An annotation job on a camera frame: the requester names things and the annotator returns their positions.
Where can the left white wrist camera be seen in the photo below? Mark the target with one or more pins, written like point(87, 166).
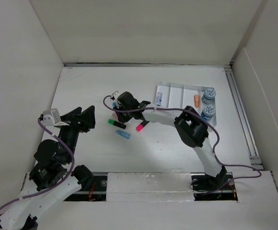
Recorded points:
point(52, 117)

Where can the pink cap black highlighter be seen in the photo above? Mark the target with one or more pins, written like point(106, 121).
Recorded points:
point(141, 125)

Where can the clear glue bottle blue cap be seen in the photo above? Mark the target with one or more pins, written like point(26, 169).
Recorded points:
point(158, 99)

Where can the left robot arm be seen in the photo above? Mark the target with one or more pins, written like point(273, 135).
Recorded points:
point(55, 176)

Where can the orange translucent marker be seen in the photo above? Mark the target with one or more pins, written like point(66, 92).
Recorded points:
point(197, 101)

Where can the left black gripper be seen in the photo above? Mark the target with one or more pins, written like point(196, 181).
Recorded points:
point(83, 120)

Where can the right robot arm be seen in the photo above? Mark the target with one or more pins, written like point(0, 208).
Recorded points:
point(192, 130)

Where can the white foam block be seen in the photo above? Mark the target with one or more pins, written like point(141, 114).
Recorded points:
point(153, 187)

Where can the green cap black highlighter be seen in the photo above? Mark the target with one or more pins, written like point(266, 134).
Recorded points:
point(116, 124)

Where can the light blue translucent marker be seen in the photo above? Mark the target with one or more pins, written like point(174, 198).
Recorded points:
point(123, 134)

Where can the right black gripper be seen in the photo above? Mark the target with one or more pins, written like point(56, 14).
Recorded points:
point(122, 118)

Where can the aluminium rail right side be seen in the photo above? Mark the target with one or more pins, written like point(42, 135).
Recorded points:
point(247, 132)

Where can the pink translucent marker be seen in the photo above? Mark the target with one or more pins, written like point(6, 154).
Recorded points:
point(115, 116)

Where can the blue round jar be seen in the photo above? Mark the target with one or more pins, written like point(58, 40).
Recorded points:
point(208, 112)
point(208, 96)

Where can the white divided organizer tray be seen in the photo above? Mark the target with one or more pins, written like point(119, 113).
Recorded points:
point(179, 96)

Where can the aluminium rail back edge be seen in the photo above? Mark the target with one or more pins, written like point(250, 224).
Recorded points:
point(70, 64)

